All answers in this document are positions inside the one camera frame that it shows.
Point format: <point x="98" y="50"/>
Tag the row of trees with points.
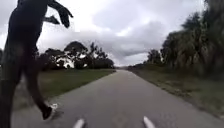
<point x="76" y="56"/>
<point x="196" y="46"/>

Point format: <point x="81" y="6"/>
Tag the grey asphalt path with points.
<point x="123" y="100"/>

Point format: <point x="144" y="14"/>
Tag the grass verge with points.
<point x="186" y="88"/>
<point x="66" y="80"/>

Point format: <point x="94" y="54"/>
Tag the robot's own part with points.
<point x="79" y="123"/>
<point x="148" y="122"/>

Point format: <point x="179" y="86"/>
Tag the person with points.
<point x="21" y="50"/>

